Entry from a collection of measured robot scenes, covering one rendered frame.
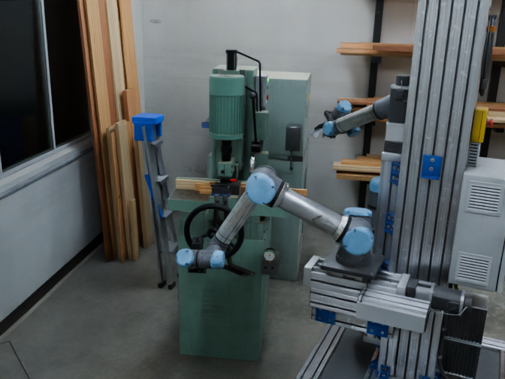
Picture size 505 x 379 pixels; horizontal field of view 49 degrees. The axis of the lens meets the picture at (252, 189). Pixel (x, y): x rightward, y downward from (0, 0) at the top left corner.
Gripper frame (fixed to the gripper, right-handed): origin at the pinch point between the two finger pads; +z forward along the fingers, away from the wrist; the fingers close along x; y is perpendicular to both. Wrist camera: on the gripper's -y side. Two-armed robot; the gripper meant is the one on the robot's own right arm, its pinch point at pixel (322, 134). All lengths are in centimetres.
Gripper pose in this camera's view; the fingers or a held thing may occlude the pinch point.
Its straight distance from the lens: 332.3
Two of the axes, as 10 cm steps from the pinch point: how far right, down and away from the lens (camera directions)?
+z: -2.5, 4.3, 8.7
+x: 9.7, 0.7, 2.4
